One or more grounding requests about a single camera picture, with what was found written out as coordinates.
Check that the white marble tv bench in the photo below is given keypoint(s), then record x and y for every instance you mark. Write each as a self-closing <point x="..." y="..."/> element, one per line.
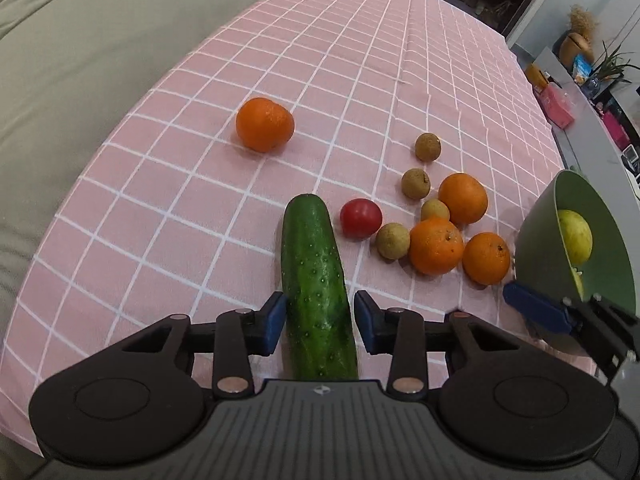
<point x="595" y="145"/>

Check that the brown longan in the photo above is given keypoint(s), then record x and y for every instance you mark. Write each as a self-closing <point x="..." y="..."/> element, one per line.
<point x="393" y="241"/>
<point x="434" y="209"/>
<point x="427" y="146"/>
<point x="416" y="183"/>

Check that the green cucumber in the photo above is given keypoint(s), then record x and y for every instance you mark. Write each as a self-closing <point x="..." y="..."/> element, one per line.
<point x="315" y="280"/>

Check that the green bowl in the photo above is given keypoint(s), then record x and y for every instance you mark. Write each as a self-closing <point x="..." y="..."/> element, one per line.
<point x="540" y="245"/>

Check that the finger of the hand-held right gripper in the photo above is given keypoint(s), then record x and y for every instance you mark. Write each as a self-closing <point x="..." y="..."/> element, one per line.
<point x="535" y="305"/>

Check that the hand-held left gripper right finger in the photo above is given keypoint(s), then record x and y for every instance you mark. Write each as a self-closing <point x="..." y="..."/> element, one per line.
<point x="364" y="322"/>

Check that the orange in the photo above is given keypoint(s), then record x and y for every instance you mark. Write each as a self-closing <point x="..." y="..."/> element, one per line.
<point x="486" y="258"/>
<point x="462" y="198"/>
<point x="436" y="246"/>
<point x="264" y="125"/>

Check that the magenta box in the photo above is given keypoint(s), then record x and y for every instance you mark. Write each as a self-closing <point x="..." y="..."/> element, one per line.
<point x="616" y="127"/>

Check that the orange box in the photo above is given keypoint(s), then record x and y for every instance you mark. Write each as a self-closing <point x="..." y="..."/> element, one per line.
<point x="537" y="75"/>

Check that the yellow pear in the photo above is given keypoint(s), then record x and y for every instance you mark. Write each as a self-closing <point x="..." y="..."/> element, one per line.
<point x="578" y="282"/>
<point x="575" y="235"/>

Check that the green potted plant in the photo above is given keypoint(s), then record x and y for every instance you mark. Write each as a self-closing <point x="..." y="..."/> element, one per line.
<point x="611" y="62"/>

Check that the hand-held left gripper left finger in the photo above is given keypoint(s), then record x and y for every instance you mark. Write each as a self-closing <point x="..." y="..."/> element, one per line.
<point x="272" y="322"/>

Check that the pink box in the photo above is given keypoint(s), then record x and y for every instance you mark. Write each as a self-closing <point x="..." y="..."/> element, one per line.
<point x="557" y="105"/>

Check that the blue snack packet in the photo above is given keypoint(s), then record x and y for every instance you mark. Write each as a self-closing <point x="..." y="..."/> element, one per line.
<point x="582" y="69"/>

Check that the red tomato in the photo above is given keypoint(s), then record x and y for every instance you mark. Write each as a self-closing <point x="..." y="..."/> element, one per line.
<point x="361" y="217"/>

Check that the wooden vase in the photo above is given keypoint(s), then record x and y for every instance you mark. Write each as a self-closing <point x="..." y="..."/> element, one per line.
<point x="575" y="47"/>

